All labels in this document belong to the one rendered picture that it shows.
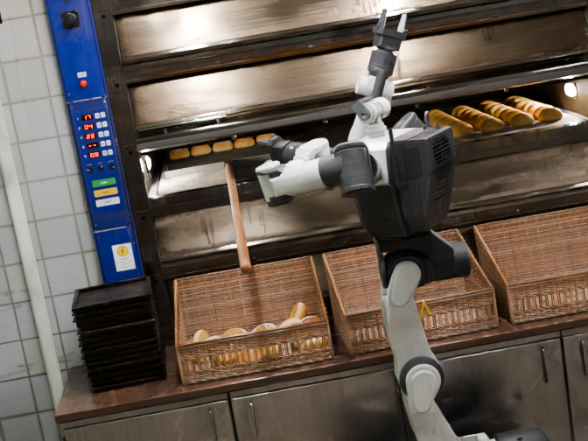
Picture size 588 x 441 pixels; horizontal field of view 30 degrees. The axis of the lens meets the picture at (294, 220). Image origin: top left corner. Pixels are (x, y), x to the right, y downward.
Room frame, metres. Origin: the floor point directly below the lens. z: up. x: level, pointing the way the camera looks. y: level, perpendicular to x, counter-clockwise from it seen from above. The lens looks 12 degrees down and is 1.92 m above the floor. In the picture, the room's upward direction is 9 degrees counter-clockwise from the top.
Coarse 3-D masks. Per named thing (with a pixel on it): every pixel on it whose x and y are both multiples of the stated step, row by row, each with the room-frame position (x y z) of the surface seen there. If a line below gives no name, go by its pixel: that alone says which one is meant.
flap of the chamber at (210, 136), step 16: (512, 80) 4.11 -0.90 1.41; (528, 80) 4.12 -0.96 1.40; (544, 80) 4.16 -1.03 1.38; (416, 96) 4.10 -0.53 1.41; (432, 96) 4.10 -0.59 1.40; (448, 96) 4.10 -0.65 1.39; (336, 112) 4.08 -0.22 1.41; (352, 112) 4.08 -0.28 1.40; (240, 128) 4.06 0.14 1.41; (256, 128) 4.06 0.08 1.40; (272, 128) 4.11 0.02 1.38; (144, 144) 4.04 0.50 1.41; (160, 144) 4.04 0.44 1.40; (176, 144) 4.08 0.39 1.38
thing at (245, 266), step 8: (232, 168) 4.44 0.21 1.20; (232, 176) 4.23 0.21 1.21; (232, 184) 4.05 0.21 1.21; (232, 192) 3.87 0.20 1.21; (232, 200) 3.74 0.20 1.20; (232, 208) 3.62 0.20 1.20; (240, 208) 3.63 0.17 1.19; (240, 216) 3.47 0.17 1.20; (240, 224) 3.34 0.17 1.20; (240, 232) 3.23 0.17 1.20; (240, 240) 3.12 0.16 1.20; (240, 248) 3.02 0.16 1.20; (240, 256) 2.94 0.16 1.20; (248, 256) 2.95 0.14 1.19; (240, 264) 2.87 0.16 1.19; (248, 264) 2.85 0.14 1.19; (248, 272) 2.85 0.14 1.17
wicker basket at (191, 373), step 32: (192, 288) 4.15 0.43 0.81; (224, 288) 4.15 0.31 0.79; (256, 288) 4.15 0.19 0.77; (288, 288) 4.15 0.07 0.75; (320, 288) 3.93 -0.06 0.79; (192, 320) 4.12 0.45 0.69; (224, 320) 4.12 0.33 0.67; (320, 320) 3.71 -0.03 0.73; (192, 352) 3.70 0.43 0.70; (224, 352) 3.70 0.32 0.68; (256, 352) 3.71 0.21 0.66; (288, 352) 3.71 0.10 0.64; (320, 352) 3.72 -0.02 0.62
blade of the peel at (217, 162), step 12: (216, 156) 4.98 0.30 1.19; (228, 156) 4.92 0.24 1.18; (240, 156) 4.87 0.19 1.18; (252, 156) 4.81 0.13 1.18; (264, 156) 4.65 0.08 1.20; (168, 168) 4.86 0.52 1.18; (180, 168) 4.80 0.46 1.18; (192, 168) 4.63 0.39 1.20; (204, 168) 4.63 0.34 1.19; (216, 168) 4.64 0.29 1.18
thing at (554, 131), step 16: (544, 128) 4.30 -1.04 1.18; (560, 128) 4.27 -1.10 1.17; (576, 128) 4.27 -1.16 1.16; (464, 144) 4.25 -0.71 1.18; (480, 144) 4.25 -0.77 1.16; (496, 144) 4.26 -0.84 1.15; (512, 144) 4.26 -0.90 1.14; (176, 192) 4.22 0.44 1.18; (192, 192) 4.19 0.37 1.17; (208, 192) 4.20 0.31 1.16; (224, 192) 4.20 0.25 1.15; (240, 192) 4.20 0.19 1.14
